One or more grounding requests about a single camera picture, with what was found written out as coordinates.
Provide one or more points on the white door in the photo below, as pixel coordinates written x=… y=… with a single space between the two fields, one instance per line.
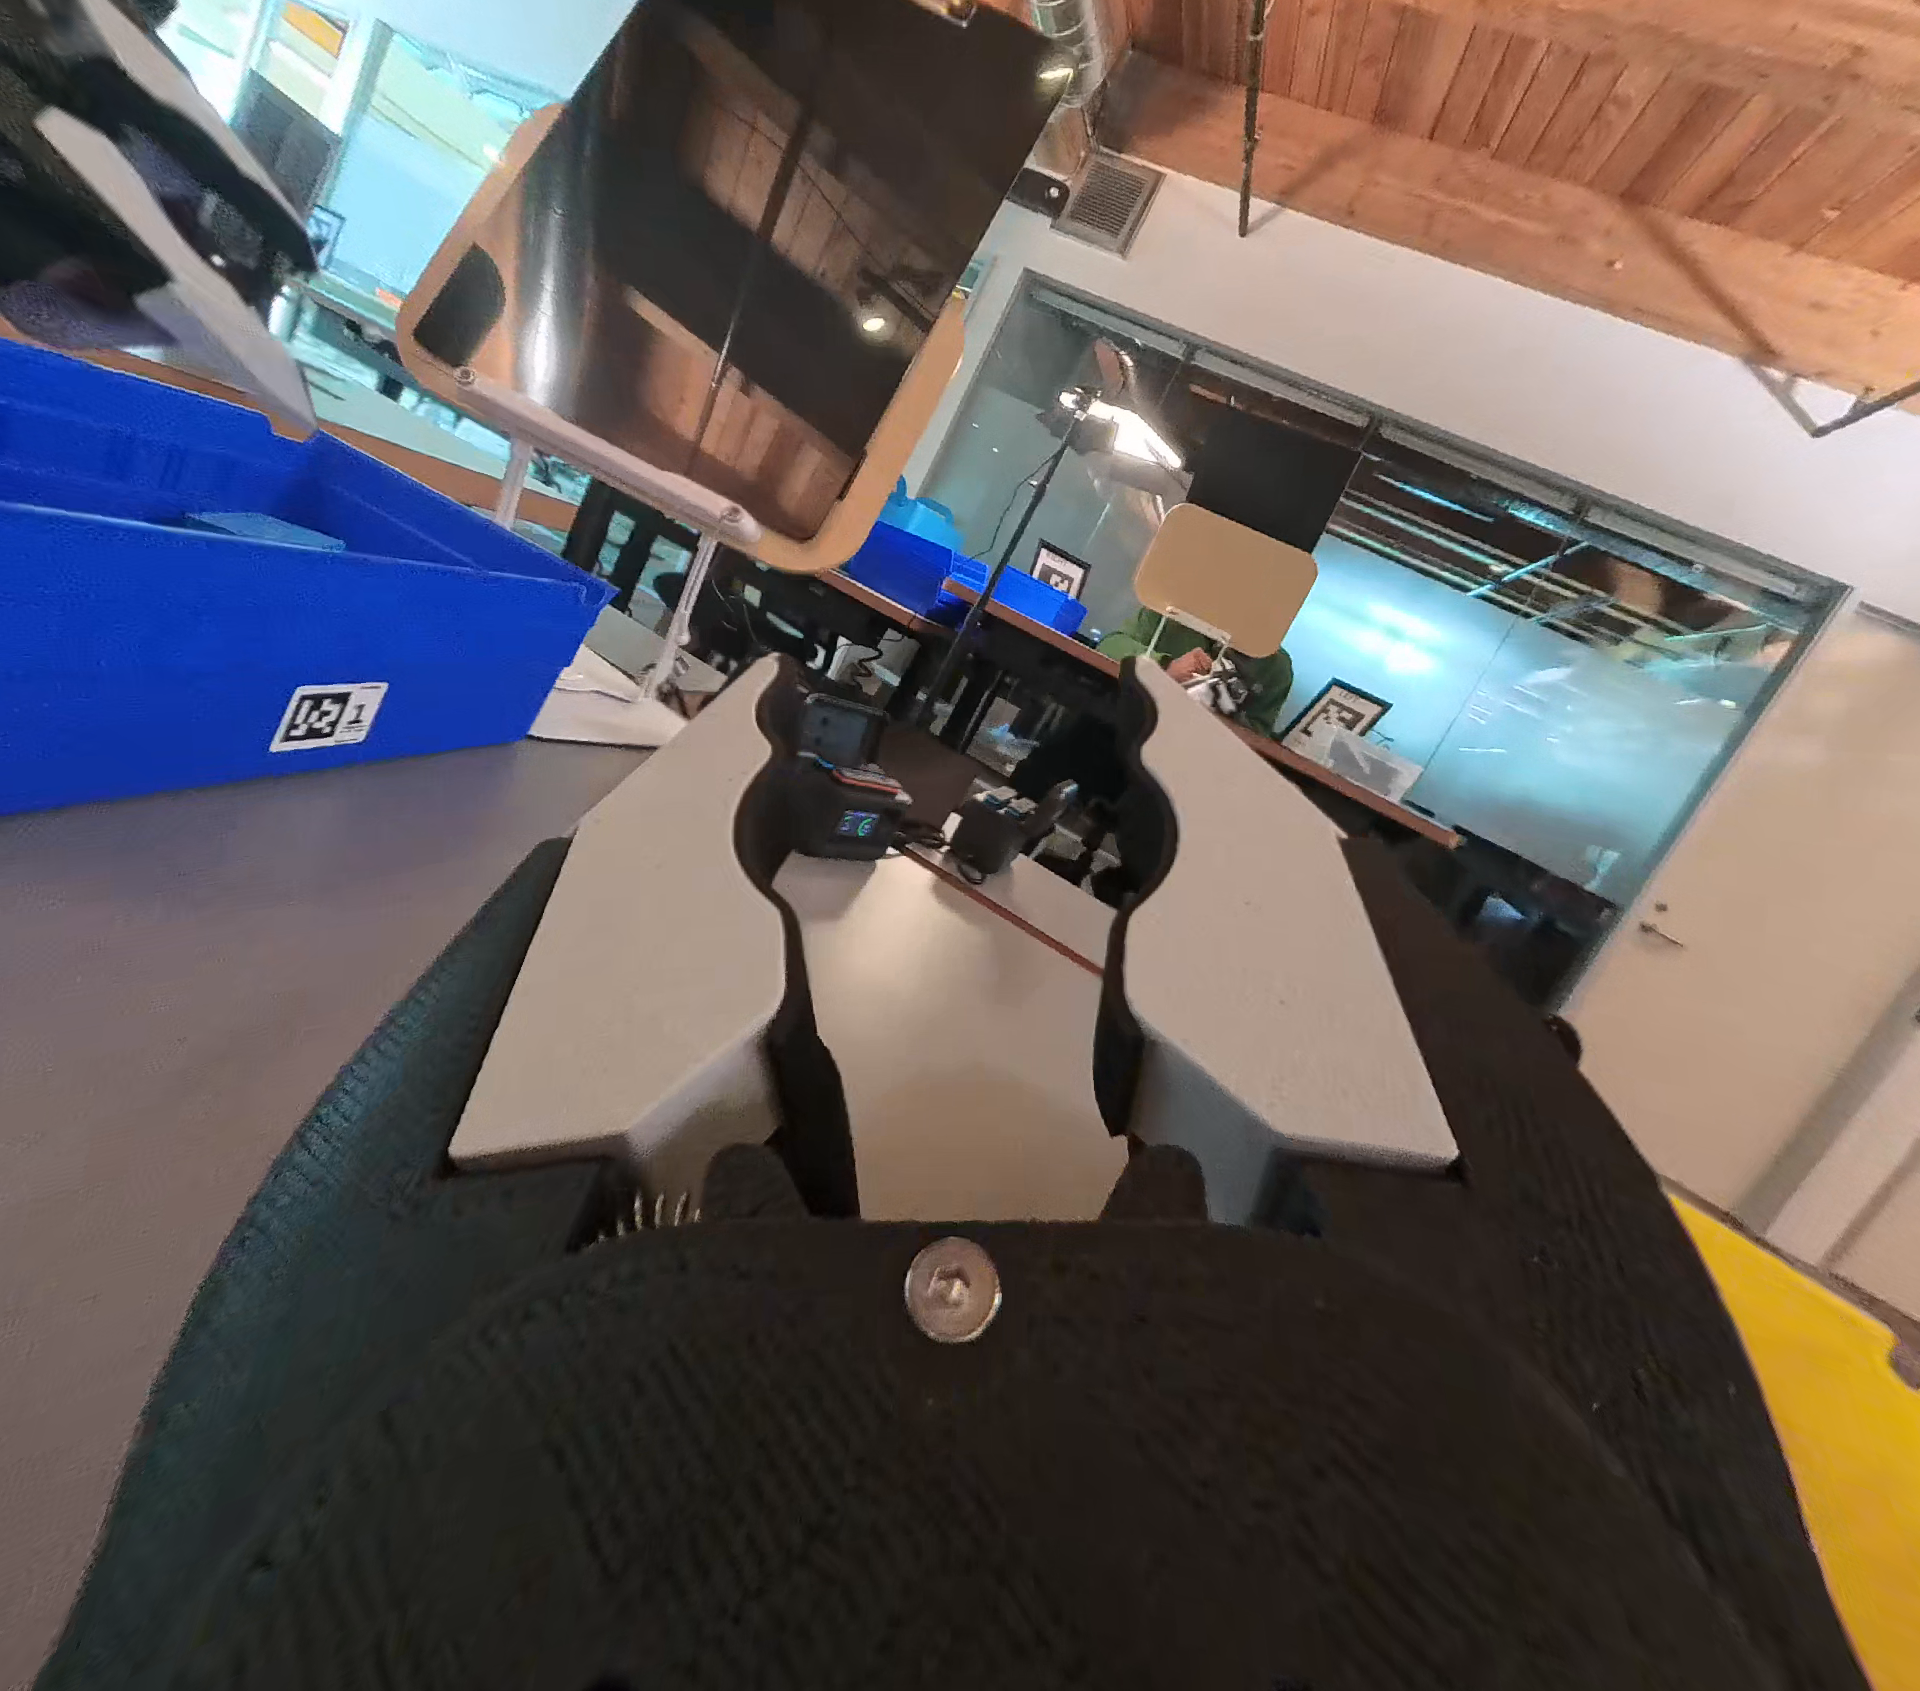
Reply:
x=1756 y=911

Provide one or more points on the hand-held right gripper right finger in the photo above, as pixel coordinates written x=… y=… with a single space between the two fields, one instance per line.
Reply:
x=1275 y=972

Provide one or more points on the light blue block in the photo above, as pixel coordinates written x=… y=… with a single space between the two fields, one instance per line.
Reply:
x=264 y=530

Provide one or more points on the black charger with display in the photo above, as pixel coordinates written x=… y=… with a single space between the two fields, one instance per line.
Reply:
x=842 y=807

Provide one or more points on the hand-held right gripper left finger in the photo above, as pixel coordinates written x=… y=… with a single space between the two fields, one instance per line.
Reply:
x=630 y=972

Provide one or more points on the grey air vent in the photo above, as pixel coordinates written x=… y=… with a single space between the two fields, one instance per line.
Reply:
x=1106 y=200

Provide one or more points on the blue plastic bin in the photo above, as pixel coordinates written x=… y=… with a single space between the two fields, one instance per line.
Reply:
x=225 y=671

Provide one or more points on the small framed marker sign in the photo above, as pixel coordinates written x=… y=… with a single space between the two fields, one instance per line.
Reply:
x=1336 y=717
x=1063 y=570

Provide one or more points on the clipboard on white stand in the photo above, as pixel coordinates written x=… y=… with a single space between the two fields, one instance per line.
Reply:
x=723 y=220

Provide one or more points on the black hanging panel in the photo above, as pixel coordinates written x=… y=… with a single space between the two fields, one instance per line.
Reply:
x=1275 y=475

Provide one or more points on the white mirror stand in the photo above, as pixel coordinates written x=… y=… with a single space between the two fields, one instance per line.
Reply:
x=601 y=430

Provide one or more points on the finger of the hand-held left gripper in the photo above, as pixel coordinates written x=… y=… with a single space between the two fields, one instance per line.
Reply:
x=225 y=355
x=144 y=57

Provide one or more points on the tan mirror board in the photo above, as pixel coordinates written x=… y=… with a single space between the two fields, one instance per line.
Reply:
x=1223 y=574

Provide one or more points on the small blue storage bin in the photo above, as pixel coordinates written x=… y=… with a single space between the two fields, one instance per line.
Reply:
x=901 y=545
x=1022 y=602

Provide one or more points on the studio light on stand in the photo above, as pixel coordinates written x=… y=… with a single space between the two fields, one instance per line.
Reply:
x=1117 y=426

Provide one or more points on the small black device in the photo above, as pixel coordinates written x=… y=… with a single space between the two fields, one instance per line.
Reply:
x=990 y=831

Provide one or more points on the yellow plastic bin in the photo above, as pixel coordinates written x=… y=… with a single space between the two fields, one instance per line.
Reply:
x=1829 y=1450

